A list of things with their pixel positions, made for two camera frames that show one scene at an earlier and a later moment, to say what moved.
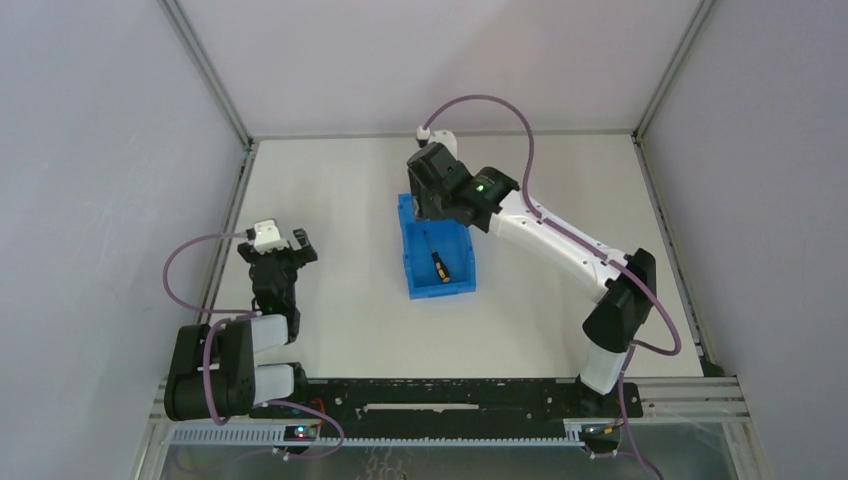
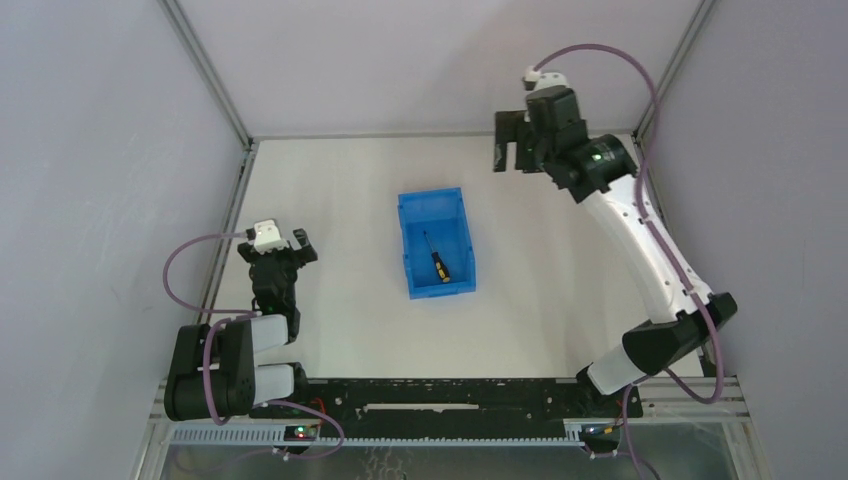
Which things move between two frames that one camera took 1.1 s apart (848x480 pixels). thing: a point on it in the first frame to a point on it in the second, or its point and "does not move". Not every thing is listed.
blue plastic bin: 449,238 does not move
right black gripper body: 428,201 to 521,142
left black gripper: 276,257 does not move
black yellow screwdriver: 437,261 does not move
